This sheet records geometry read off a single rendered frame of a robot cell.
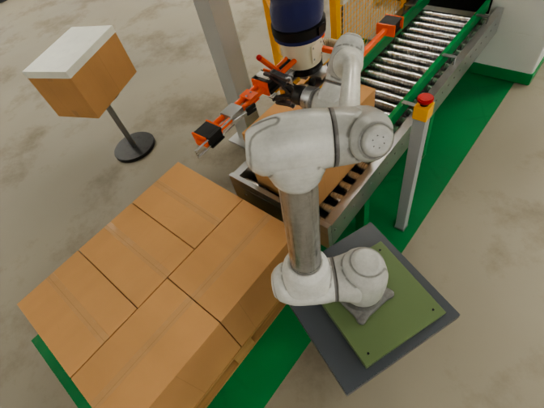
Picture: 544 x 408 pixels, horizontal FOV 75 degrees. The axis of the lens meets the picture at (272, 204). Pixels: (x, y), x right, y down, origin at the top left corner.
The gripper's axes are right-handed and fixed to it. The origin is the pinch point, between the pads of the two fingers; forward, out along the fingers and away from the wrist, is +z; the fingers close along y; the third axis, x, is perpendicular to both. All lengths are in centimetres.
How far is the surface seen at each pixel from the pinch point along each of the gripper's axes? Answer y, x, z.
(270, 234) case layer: 72, -27, -8
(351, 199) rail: 67, 10, -34
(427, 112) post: 28, 43, -53
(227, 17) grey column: 20, 68, 94
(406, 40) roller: 71, 165, 11
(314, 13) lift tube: -18.7, 23.9, -10.2
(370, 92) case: 32, 50, -21
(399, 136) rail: 67, 64, -33
